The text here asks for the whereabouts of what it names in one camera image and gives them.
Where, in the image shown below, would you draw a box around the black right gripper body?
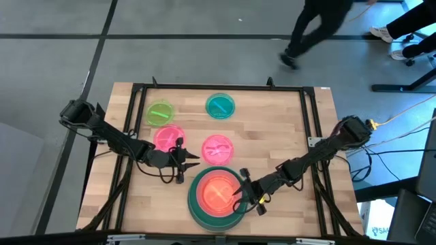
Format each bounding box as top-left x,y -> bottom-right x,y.
240,168 -> 270,216

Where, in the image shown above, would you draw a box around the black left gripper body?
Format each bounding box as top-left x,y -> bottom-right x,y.
168,137 -> 187,184

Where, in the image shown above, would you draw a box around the matte pink medium plate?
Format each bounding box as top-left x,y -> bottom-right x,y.
196,169 -> 244,218

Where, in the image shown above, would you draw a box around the matte dark green large plate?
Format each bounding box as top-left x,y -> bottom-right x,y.
187,165 -> 249,233

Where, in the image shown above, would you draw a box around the translucent neon pink small plate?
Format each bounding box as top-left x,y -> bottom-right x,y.
200,134 -> 235,167
153,124 -> 187,153

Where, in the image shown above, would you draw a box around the translucent lime green small plate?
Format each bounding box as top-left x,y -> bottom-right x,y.
146,99 -> 176,128

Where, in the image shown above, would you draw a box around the translucent teal small plate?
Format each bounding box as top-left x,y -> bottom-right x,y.
205,93 -> 236,120

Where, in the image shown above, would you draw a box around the white printed cardboard box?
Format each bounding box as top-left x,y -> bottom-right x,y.
358,199 -> 391,241

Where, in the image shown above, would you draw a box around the black bar with silver brackets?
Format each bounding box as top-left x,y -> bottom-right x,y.
0,230 -> 436,245

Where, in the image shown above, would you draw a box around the dark grey desk equipment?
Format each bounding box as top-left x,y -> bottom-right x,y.
386,108 -> 436,245

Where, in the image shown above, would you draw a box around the person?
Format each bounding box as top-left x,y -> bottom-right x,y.
369,0 -> 436,64
278,0 -> 379,71

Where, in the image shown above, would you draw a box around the black desk leg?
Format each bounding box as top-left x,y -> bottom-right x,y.
371,67 -> 436,93

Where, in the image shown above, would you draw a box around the black aluminium table frame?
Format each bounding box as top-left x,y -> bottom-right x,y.
76,76 -> 365,239

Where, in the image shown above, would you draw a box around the black cable bundle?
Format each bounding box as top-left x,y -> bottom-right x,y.
311,163 -> 362,238
81,163 -> 137,232

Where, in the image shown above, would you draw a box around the black floor cables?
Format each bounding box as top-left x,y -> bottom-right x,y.
347,126 -> 436,185

